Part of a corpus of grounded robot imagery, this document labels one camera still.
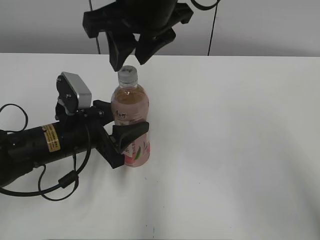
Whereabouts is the black right camera cable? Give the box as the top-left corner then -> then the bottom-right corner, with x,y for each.
190,0 -> 222,11

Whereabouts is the black left camera cable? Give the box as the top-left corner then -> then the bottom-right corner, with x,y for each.
0,103 -> 92,202

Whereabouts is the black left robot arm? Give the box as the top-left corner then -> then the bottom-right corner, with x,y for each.
0,100 -> 149,187

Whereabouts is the pink oolong tea bottle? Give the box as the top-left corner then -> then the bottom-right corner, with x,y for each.
110,65 -> 152,168

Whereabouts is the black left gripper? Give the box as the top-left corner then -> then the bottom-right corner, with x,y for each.
55,100 -> 150,169

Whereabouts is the white bottle cap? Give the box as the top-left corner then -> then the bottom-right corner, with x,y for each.
117,65 -> 138,85

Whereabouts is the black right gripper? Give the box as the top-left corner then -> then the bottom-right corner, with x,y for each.
82,0 -> 194,72

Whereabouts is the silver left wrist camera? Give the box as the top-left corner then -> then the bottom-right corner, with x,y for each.
56,71 -> 92,116

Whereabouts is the black camera cable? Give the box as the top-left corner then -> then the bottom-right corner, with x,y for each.
190,0 -> 222,11
0,103 -> 92,202

